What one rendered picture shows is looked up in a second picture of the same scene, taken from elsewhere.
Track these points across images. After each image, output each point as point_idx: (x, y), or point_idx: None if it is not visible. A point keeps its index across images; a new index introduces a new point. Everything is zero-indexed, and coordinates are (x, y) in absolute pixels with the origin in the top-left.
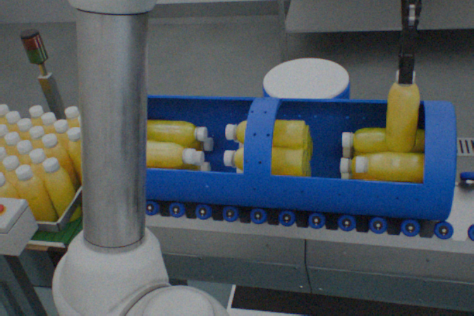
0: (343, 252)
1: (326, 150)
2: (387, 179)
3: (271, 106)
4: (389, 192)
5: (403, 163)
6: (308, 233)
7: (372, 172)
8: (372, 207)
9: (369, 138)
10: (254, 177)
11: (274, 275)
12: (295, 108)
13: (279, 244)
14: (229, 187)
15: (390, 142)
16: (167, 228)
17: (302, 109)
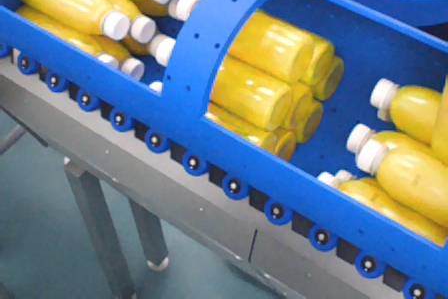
0: (306, 275)
1: (362, 91)
2: (401, 204)
3: None
4: (382, 236)
5: (434, 192)
6: (262, 223)
7: (380, 181)
8: (353, 241)
9: (415, 111)
10: (175, 109)
11: (217, 248)
12: (323, 1)
13: (218, 217)
14: (140, 107)
15: (435, 140)
16: (74, 119)
17: (335, 7)
